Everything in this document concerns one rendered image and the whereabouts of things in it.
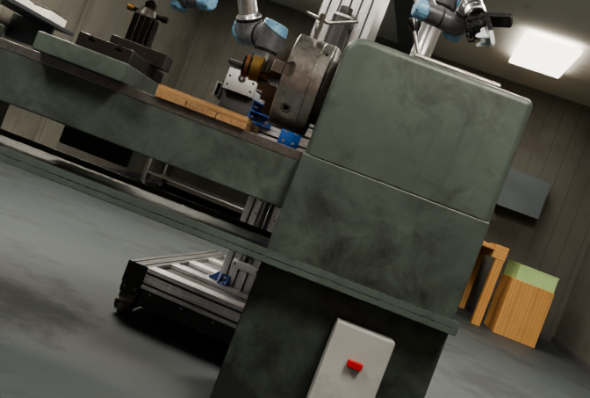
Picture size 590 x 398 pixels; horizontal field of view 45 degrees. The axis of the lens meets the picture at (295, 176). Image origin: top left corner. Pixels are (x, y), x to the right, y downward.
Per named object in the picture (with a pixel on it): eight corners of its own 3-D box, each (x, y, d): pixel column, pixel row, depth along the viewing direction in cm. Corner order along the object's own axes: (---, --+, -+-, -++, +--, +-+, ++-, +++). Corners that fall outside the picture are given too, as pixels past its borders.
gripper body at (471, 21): (468, 45, 247) (463, 27, 256) (493, 40, 246) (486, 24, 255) (467, 25, 242) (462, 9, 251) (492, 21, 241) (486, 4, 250)
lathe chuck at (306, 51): (298, 128, 253) (329, 45, 248) (289, 136, 222) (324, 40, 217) (275, 119, 254) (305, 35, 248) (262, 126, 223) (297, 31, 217)
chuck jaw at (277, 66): (296, 73, 232) (296, 63, 221) (291, 86, 232) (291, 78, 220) (265, 61, 233) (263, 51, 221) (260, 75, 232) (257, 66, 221)
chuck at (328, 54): (307, 132, 253) (339, 48, 248) (299, 141, 222) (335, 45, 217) (298, 128, 253) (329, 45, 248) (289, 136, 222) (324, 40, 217)
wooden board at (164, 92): (255, 138, 253) (259, 127, 253) (244, 129, 217) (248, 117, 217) (177, 109, 255) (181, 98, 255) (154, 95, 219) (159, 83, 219)
